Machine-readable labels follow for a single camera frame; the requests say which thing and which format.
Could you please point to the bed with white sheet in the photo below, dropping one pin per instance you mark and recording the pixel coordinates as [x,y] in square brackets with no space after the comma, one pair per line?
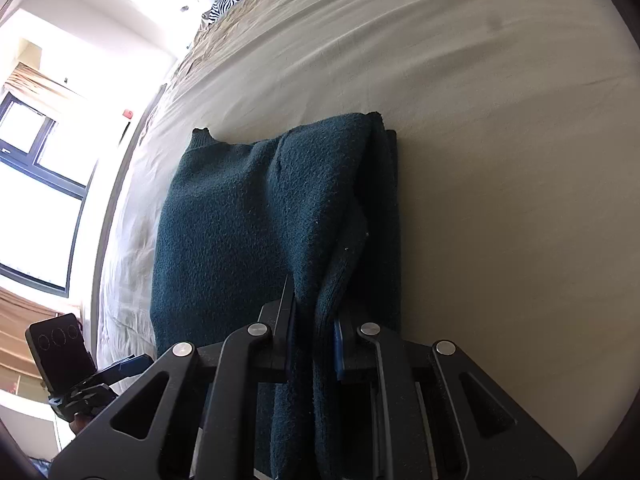
[500,160]

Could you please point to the beige curtain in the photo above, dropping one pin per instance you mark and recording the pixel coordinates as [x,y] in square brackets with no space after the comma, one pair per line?
[20,340]
[40,82]

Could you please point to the black framed window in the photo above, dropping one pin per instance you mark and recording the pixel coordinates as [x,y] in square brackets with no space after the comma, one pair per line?
[30,200]

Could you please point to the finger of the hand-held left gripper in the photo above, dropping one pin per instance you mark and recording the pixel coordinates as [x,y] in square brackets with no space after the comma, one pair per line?
[127,365]

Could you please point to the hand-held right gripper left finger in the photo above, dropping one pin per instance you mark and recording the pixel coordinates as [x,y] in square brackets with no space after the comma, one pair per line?
[286,340]

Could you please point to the dark teal knitted sweater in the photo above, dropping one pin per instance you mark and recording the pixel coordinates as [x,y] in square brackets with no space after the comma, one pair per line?
[240,220]

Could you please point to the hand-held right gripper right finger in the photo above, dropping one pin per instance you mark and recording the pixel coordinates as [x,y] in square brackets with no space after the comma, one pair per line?
[341,355]

